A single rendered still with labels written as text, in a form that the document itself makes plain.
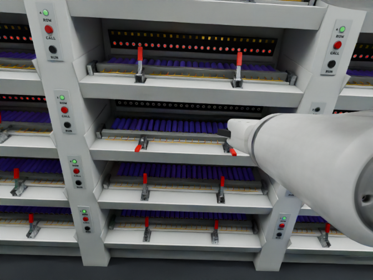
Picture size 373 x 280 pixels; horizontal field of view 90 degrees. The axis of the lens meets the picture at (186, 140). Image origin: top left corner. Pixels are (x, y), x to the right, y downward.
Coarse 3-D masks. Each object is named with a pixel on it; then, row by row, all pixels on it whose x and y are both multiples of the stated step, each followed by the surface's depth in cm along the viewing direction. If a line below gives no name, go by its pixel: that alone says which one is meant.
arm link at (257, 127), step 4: (268, 116) 25; (272, 116) 24; (260, 120) 25; (264, 120) 24; (268, 120) 23; (256, 124) 25; (260, 124) 24; (256, 128) 24; (252, 132) 25; (256, 132) 24; (252, 136) 25; (248, 140) 26; (252, 140) 24; (248, 144) 26; (252, 144) 24; (248, 148) 26; (252, 148) 24; (252, 152) 24; (252, 156) 25; (252, 160) 26; (256, 164) 25; (260, 168) 25
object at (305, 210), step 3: (303, 204) 63; (300, 207) 64; (303, 207) 65; (306, 207) 65; (309, 207) 65; (300, 210) 65; (303, 210) 65; (306, 210) 65; (309, 210) 65; (312, 210) 65; (300, 213) 66; (303, 213) 66; (306, 213) 66; (309, 213) 66; (312, 213) 66; (315, 213) 66
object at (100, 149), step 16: (160, 112) 70; (176, 112) 70; (192, 112) 69; (208, 112) 69; (224, 112) 69; (240, 112) 69; (256, 112) 70; (96, 128) 60; (96, 144) 58; (112, 144) 58; (128, 144) 58; (160, 144) 59; (176, 144) 59; (192, 144) 60; (208, 144) 60; (112, 160) 59; (128, 160) 59; (144, 160) 59; (160, 160) 58; (176, 160) 58; (192, 160) 58; (208, 160) 58; (224, 160) 58; (240, 160) 58
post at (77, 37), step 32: (32, 0) 42; (64, 0) 42; (32, 32) 45; (64, 32) 45; (96, 32) 58; (64, 64) 47; (64, 160) 57; (96, 160) 61; (96, 224) 67; (96, 256) 73
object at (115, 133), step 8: (104, 136) 60; (112, 136) 60; (120, 136) 60; (128, 136) 60; (136, 136) 60; (152, 136) 60; (160, 136) 60; (168, 136) 60; (176, 136) 60; (184, 136) 59; (192, 136) 59; (200, 136) 60; (208, 136) 60; (216, 136) 60
